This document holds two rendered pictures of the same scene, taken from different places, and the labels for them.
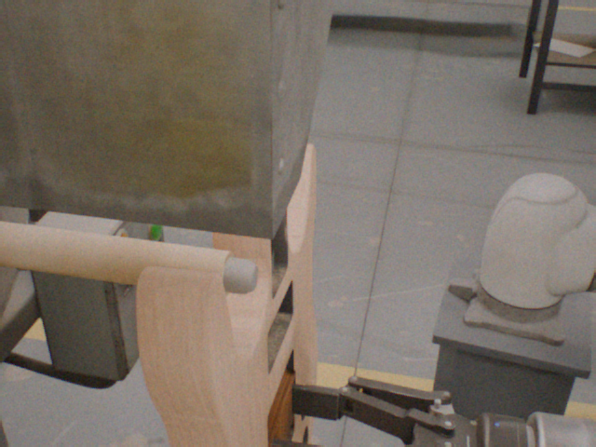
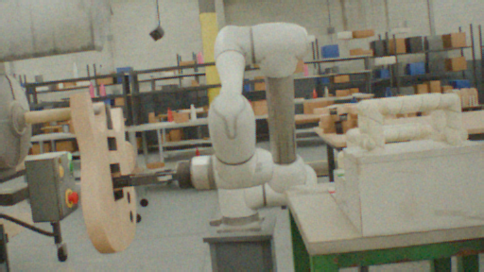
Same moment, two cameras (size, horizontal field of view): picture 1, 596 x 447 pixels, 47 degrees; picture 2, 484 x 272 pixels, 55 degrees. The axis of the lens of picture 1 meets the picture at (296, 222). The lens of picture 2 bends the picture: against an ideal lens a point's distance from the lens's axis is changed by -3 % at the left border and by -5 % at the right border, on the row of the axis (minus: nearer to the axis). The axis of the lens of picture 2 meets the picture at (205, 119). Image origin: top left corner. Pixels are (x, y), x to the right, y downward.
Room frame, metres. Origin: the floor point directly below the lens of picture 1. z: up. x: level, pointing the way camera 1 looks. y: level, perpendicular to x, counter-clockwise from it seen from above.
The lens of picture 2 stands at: (-0.87, -0.08, 1.27)
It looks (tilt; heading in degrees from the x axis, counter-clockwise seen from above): 3 degrees down; 353
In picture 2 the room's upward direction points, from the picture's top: 6 degrees counter-clockwise
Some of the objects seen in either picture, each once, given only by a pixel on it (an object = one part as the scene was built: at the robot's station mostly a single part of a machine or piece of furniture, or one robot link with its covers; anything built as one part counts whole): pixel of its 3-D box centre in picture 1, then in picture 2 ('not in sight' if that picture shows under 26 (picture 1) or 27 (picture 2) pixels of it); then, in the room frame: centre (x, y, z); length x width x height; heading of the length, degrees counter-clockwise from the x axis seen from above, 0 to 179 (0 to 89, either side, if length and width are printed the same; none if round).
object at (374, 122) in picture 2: not in sight; (375, 130); (0.07, -0.56, 1.15); 0.03 x 0.03 x 0.09
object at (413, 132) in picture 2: not in sight; (393, 135); (0.20, -0.67, 1.12); 0.20 x 0.03 x 0.03; 77
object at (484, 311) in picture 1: (507, 293); (235, 219); (1.06, -0.41, 0.73); 0.22 x 0.18 x 0.06; 71
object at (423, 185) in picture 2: not in sight; (411, 184); (0.09, -0.65, 1.02); 0.27 x 0.15 x 0.17; 78
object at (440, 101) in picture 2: not in sight; (413, 105); (0.05, -0.64, 1.20); 0.20 x 0.03 x 0.03; 77
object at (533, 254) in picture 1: (537, 236); (239, 186); (1.05, -0.44, 0.87); 0.18 x 0.16 x 0.22; 77
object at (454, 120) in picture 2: not in sight; (454, 123); (0.03, -0.72, 1.15); 0.03 x 0.03 x 0.09
